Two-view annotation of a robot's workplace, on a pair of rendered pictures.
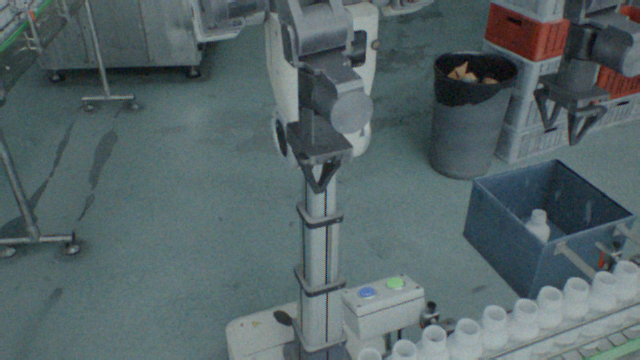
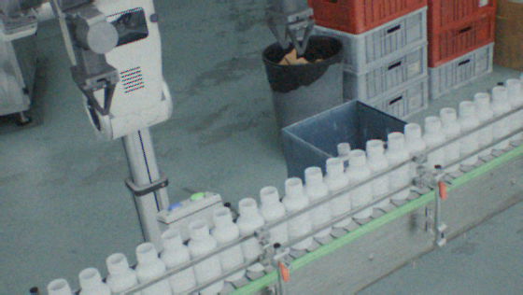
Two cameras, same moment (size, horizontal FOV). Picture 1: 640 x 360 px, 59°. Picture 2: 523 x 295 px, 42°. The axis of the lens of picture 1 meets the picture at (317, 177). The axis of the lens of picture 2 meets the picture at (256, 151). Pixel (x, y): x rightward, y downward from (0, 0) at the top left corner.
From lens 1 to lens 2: 0.60 m
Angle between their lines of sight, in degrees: 9
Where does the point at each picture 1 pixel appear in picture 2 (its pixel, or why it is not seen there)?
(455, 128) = (296, 113)
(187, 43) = (11, 89)
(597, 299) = (354, 172)
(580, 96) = (289, 14)
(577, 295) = (334, 169)
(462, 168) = not seen: hidden behind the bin
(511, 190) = (322, 135)
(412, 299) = (211, 203)
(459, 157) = not seen: hidden behind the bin
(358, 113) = (107, 37)
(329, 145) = (100, 72)
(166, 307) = not seen: outside the picture
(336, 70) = (87, 12)
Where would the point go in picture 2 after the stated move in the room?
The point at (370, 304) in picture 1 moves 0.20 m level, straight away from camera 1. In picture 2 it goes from (176, 212) to (181, 168)
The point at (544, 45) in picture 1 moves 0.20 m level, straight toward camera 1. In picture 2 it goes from (362, 17) to (360, 29)
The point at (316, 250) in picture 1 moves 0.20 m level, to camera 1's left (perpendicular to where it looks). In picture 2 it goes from (149, 217) to (83, 231)
